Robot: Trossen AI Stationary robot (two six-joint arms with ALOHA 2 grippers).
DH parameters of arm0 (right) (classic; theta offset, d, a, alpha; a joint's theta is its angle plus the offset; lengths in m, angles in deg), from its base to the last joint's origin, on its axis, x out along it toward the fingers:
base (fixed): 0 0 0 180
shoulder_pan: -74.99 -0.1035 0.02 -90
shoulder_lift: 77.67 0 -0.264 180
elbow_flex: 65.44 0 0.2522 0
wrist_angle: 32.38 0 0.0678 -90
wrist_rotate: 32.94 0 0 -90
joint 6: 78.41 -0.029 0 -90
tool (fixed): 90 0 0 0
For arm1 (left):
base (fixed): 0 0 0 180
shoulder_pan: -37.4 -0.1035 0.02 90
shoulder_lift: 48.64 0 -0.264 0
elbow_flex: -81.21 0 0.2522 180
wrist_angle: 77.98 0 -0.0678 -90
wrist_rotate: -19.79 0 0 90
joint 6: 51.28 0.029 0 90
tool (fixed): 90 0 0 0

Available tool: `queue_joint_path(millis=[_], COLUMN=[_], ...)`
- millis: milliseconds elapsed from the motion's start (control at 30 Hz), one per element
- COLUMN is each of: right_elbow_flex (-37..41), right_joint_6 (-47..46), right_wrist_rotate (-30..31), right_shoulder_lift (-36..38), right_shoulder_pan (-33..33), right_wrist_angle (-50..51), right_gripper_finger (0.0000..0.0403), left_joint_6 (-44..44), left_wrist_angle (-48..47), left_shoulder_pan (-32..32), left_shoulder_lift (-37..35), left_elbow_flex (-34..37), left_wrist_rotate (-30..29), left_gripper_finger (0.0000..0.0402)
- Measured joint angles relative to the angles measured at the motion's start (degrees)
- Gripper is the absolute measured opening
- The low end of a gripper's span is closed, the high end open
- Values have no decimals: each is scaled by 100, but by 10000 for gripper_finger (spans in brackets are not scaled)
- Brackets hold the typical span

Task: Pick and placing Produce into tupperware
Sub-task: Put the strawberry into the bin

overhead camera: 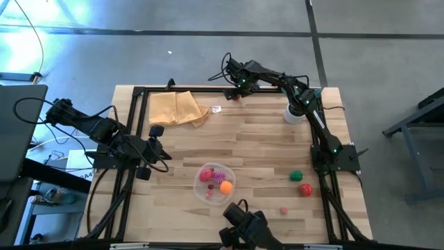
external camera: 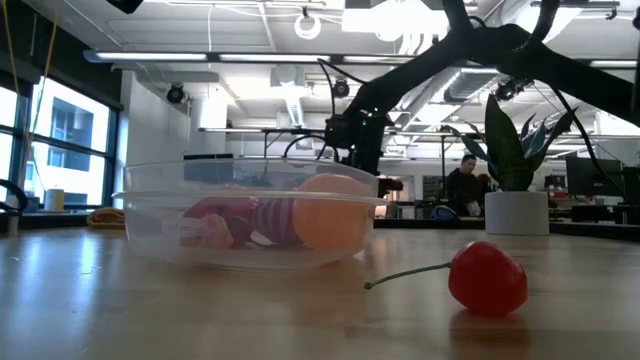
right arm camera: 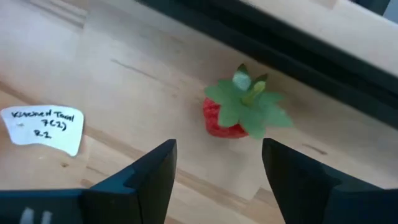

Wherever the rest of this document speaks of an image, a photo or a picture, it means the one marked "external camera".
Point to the blue round object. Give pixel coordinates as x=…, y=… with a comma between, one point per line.
x=444, y=214

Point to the white plant pot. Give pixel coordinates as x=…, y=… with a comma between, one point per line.
x=515, y=215

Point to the black computer monitor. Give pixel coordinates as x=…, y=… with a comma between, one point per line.
x=592, y=177

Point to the purple white striped toy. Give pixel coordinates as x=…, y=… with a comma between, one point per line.
x=275, y=220

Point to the white cup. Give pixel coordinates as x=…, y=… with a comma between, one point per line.
x=54, y=200

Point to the long ceiling light bar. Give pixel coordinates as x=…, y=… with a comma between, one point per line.
x=150, y=56

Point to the person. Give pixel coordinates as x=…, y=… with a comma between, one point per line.
x=462, y=187

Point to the yellow folded cloth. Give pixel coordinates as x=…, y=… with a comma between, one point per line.
x=106, y=219

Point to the red dragon fruit toy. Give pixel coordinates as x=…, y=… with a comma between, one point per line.
x=225, y=206

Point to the clear plastic tupperware container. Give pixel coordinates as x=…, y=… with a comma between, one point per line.
x=150, y=210

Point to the black ceiling spotlight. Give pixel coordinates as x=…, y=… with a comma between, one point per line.
x=175, y=93
x=505, y=91
x=341, y=88

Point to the green leafy plant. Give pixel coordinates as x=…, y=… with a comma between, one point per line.
x=502, y=150

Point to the orange toy fruit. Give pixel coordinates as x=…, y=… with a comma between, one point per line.
x=332, y=215

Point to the pale pink lumpy toy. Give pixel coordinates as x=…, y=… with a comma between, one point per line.
x=217, y=232

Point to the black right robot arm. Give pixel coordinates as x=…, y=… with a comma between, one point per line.
x=500, y=50

